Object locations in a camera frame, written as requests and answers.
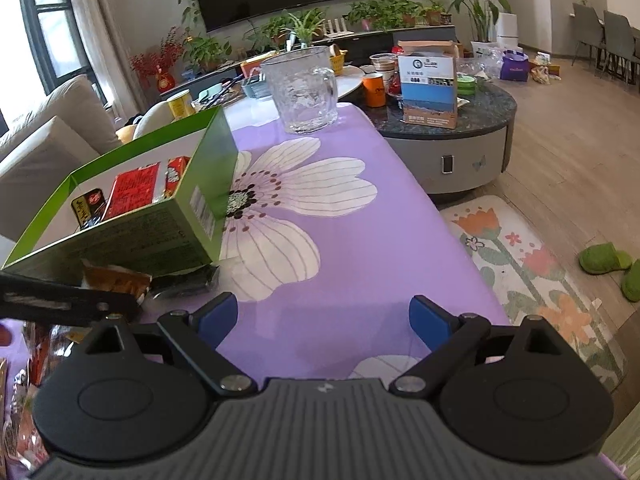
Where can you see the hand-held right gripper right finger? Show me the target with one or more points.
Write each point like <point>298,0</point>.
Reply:
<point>431,324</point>

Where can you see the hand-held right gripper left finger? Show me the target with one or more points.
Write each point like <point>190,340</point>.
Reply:
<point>216,317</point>

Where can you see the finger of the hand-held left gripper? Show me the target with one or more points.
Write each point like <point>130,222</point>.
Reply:
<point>55,300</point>

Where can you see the orange snack packet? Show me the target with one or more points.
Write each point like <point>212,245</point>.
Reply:
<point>117,280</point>

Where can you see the black yellow snack packet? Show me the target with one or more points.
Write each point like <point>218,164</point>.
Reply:
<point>89,210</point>

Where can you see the green cardboard box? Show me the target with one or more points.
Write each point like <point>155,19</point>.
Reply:
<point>150,240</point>

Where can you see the red white snack packet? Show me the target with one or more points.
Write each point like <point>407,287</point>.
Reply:
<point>176,175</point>

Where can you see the dark foil snack packet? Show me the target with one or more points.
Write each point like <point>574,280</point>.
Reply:
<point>185,282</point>

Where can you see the floral floor rug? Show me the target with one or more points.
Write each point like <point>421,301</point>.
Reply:
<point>530,270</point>

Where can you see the heap of snack packets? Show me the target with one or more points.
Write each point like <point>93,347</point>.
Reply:
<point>25,410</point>

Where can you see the beige sofa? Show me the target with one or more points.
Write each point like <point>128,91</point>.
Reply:
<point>45,130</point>

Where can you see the round stone coffee table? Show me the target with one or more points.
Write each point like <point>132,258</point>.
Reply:
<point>470,150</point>

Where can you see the green slipper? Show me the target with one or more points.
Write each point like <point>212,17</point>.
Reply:
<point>602,259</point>
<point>632,282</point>

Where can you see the white plush pillow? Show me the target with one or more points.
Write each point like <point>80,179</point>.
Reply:
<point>150,122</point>

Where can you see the yellow can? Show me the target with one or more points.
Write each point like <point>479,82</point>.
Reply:
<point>180,105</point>

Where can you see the blue white carton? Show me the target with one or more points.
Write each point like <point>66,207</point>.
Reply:
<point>427,92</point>

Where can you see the grey basket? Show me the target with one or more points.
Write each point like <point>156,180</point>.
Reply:
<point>256,87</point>

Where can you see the orange cup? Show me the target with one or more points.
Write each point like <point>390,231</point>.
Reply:
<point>374,91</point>

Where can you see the clear glass mug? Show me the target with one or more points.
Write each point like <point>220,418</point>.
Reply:
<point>302,92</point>

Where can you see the orange box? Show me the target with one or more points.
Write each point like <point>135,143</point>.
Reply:
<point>252,67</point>

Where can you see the red berry decoration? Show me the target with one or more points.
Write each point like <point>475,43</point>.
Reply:
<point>160,62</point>

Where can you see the green potted plant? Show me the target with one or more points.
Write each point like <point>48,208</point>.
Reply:
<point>267,32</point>
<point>385,12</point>
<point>205,55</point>
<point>436,12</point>

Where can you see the white curtain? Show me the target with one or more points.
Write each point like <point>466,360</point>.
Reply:
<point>100,35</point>

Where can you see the purple bag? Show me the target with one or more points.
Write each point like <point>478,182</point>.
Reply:
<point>515,67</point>

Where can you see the black framed window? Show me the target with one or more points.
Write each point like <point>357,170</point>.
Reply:
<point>55,25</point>

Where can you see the brown cardboard box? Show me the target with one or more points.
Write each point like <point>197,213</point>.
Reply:
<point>430,47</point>

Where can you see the dark television cabinet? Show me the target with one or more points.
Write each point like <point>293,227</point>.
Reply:
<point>370,42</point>

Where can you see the spider plant in vase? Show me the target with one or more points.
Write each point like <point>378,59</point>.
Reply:
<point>305,25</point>

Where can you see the white air purifier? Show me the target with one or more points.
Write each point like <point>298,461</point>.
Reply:
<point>507,27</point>

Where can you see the tall leafy potted plant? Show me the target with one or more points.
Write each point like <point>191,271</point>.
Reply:
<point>480,10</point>

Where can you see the grey dining chair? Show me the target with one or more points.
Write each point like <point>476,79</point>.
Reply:
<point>587,30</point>
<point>620,40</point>

